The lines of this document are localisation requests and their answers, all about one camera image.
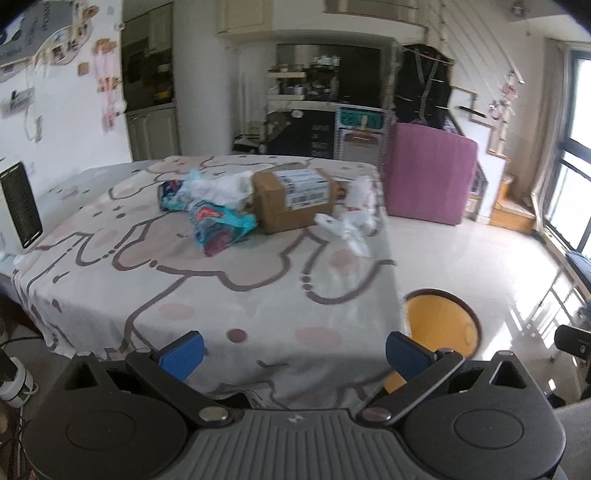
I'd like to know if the teal colourful snack wrapper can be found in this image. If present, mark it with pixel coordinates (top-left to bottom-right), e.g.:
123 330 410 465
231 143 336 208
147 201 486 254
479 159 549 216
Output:
189 201 257 257

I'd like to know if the white plastic bag red print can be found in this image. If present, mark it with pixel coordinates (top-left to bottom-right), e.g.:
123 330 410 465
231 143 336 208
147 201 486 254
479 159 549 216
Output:
314 176 379 258

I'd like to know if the brown cardboard shipping box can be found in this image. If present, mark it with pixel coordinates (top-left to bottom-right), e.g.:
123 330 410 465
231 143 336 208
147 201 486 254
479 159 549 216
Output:
252 168 338 235

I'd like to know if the round yellow trash bin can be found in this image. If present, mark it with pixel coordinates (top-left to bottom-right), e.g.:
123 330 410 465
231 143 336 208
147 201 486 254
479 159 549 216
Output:
384 289 482 393

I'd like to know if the patterned pink grey tablecloth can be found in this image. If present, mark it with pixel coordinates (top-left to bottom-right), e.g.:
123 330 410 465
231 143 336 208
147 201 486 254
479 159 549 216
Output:
12 155 407 411

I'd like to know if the blue patterned snack wrapper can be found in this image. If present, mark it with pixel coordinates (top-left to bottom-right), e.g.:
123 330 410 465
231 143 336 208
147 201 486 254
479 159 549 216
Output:
157 180 192 212

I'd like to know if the wooden stair step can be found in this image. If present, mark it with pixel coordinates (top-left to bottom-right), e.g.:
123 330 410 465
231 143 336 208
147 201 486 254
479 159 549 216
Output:
489 174 536 235

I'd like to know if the white crumpled plastic bag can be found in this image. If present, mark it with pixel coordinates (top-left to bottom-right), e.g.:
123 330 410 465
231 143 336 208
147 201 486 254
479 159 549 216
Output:
182 170 253 211

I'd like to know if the purple folded mattress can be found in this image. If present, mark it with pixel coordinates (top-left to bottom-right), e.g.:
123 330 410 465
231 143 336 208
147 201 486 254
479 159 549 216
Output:
383 123 478 226

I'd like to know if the toy oven cardboard box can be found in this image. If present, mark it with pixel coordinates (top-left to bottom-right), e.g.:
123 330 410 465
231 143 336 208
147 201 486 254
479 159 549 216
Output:
335 104 392 167

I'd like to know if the black chalkboard sign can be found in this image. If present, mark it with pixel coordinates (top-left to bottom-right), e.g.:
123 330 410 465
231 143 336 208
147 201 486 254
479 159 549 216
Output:
266 109 335 159

